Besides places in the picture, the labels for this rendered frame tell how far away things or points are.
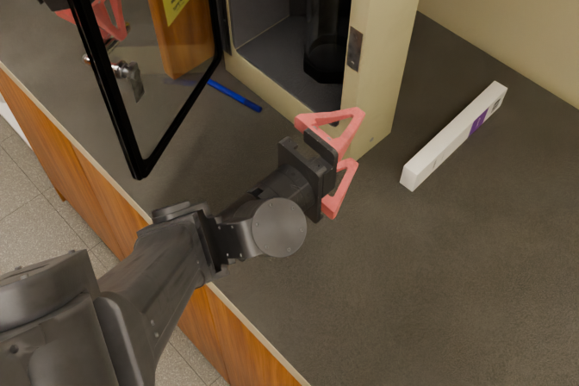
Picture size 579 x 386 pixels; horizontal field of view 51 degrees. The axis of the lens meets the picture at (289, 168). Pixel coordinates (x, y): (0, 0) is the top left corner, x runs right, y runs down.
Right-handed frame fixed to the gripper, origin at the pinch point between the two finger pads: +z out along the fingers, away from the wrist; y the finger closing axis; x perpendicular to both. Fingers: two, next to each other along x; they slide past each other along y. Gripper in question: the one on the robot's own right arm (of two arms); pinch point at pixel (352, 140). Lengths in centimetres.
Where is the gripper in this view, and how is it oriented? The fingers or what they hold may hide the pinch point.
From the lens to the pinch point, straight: 73.1
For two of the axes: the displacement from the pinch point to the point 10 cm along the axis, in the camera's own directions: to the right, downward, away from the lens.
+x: -6.8, -5.9, 4.3
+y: -0.1, -5.8, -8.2
